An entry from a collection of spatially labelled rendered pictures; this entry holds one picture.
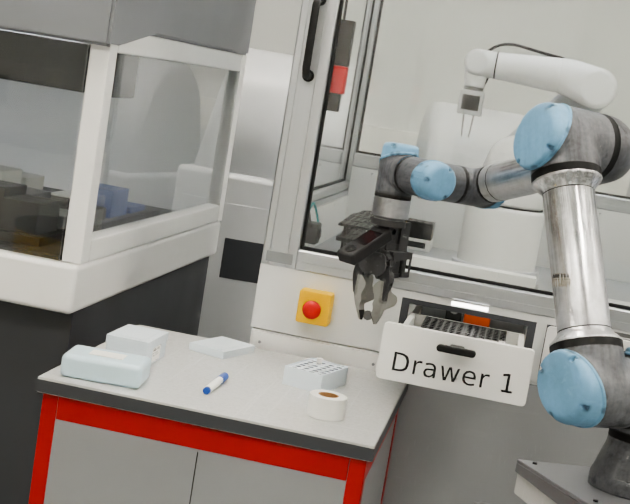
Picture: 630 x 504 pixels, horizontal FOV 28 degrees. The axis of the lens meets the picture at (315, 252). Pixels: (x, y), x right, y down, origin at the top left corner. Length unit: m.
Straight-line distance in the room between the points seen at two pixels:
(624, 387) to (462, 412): 0.83
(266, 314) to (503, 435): 0.58
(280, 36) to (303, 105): 3.16
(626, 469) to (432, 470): 0.80
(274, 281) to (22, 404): 0.61
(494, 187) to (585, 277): 0.45
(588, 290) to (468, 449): 0.85
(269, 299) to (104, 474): 0.66
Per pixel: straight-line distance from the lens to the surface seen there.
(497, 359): 2.41
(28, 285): 2.68
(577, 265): 2.04
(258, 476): 2.25
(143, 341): 2.46
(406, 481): 2.83
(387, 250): 2.52
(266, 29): 5.90
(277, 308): 2.79
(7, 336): 2.80
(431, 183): 2.39
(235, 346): 2.69
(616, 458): 2.10
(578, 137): 2.10
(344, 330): 2.77
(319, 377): 2.47
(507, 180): 2.40
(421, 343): 2.41
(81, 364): 2.32
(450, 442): 2.79
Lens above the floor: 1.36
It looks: 8 degrees down
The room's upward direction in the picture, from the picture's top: 9 degrees clockwise
